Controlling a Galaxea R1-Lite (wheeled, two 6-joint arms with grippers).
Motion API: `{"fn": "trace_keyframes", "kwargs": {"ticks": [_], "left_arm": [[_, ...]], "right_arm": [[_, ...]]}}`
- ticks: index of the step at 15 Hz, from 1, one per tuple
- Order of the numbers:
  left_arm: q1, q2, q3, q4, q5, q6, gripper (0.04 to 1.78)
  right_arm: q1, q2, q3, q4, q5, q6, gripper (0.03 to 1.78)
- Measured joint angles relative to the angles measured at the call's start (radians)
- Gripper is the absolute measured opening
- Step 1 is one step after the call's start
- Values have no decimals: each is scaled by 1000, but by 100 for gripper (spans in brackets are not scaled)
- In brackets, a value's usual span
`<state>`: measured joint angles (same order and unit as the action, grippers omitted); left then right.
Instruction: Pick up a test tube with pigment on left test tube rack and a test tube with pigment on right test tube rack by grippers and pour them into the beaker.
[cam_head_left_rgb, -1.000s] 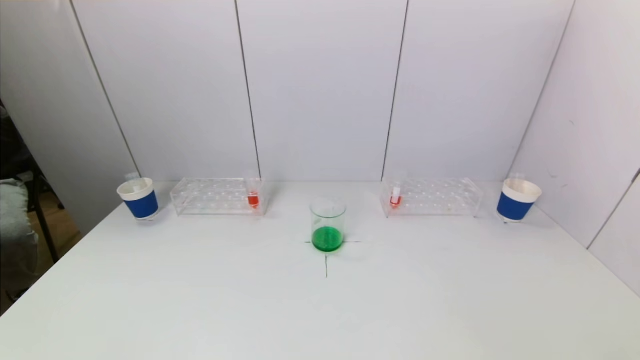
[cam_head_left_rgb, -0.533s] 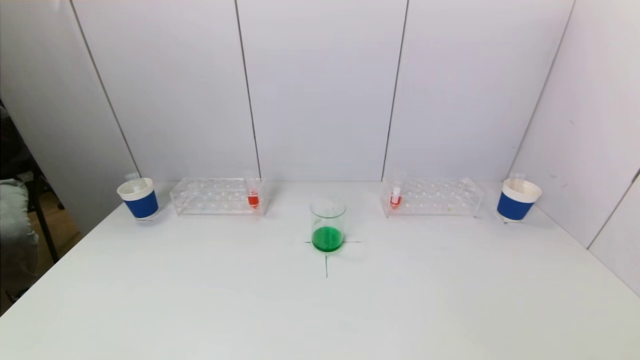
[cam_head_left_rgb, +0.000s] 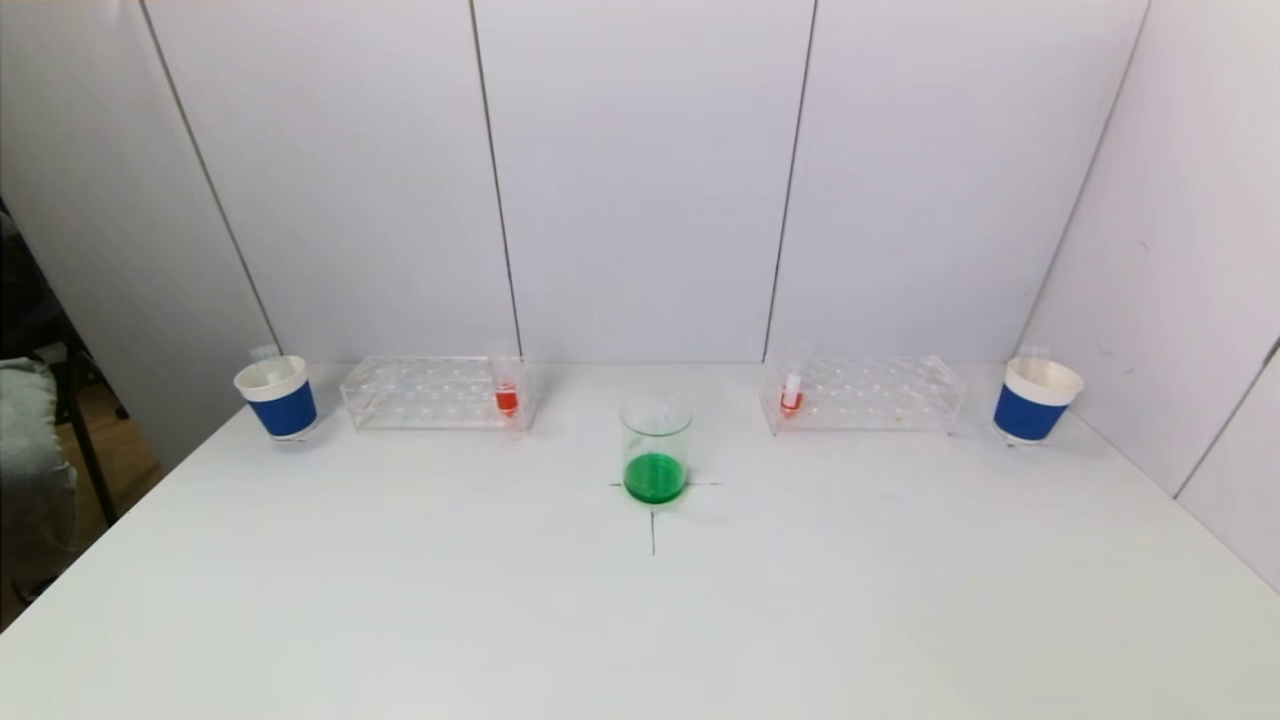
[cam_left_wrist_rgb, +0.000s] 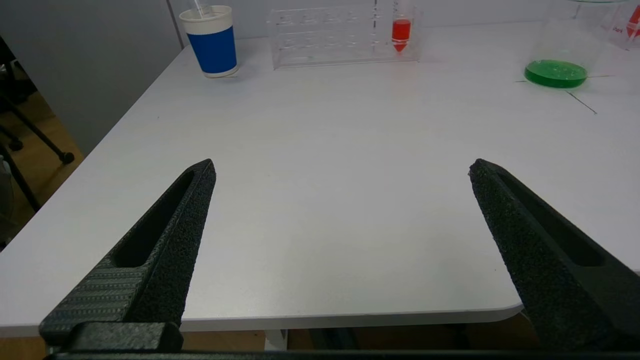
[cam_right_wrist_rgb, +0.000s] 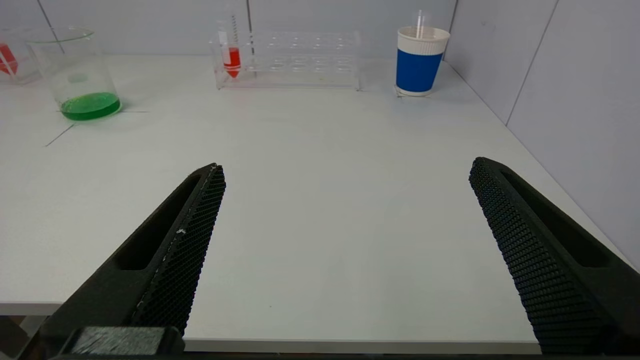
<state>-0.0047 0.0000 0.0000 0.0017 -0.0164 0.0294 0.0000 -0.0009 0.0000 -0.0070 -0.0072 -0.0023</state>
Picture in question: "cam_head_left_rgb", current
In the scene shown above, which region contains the blue-sleeved white paper cup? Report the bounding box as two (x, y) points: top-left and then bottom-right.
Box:
(234, 355), (319, 442)
(993, 357), (1085, 447)

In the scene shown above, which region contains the clear glass beaker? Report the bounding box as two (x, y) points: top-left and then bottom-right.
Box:
(619, 394), (695, 506)

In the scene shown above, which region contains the test tube with red pigment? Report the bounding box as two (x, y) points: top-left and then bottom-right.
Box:
(489, 343), (524, 420)
(779, 345), (810, 419)

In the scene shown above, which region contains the clear acrylic test tube rack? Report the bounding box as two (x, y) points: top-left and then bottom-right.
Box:
(760, 352), (968, 436)
(340, 355), (534, 433)

